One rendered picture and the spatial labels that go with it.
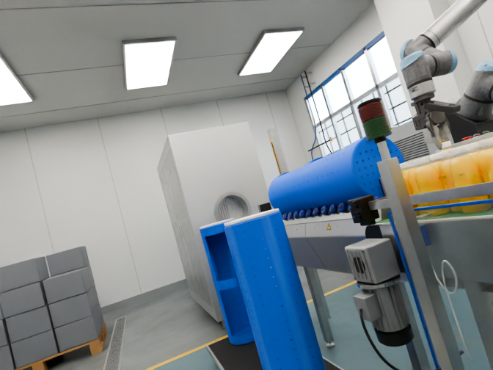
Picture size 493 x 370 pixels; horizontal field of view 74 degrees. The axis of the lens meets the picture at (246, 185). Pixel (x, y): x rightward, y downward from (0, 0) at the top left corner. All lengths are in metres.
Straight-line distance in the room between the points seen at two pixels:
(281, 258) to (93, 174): 5.18
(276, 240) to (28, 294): 3.28
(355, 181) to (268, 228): 0.42
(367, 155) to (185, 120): 5.48
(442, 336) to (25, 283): 3.94
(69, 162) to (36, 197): 0.76
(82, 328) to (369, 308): 3.55
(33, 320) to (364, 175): 3.75
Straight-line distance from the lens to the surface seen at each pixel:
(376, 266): 1.12
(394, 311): 1.19
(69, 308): 4.26
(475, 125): 2.12
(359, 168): 1.40
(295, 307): 1.54
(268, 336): 1.56
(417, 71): 1.44
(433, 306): 0.97
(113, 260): 6.20
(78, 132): 6.55
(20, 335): 4.40
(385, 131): 0.90
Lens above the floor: 1.08
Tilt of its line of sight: 4 degrees up
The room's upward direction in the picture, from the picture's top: 16 degrees counter-clockwise
